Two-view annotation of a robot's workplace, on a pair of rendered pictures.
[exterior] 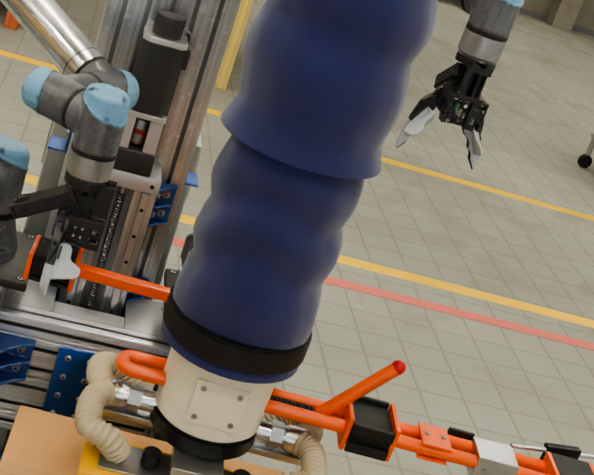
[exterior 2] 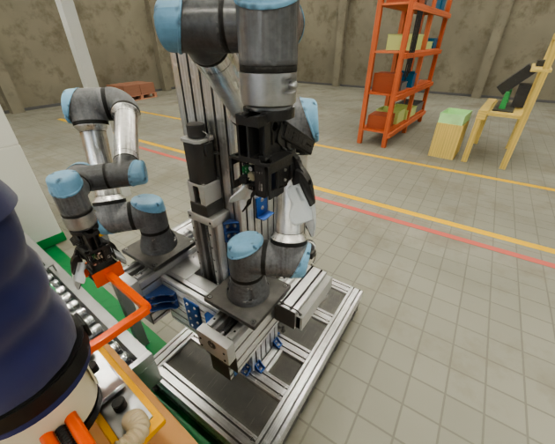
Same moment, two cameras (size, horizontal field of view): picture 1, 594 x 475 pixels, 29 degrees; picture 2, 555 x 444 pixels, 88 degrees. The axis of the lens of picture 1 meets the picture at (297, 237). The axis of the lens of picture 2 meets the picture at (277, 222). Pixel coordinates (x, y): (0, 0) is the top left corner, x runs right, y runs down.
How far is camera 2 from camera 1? 1.78 m
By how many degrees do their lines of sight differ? 43
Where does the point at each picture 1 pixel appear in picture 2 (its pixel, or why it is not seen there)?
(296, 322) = not seen: outside the picture
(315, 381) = (452, 297)
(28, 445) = not seen: hidden behind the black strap
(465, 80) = (242, 136)
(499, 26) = (252, 50)
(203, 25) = (220, 128)
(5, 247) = (159, 247)
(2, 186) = (139, 221)
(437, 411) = (529, 328)
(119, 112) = (55, 188)
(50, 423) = not seen: hidden behind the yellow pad
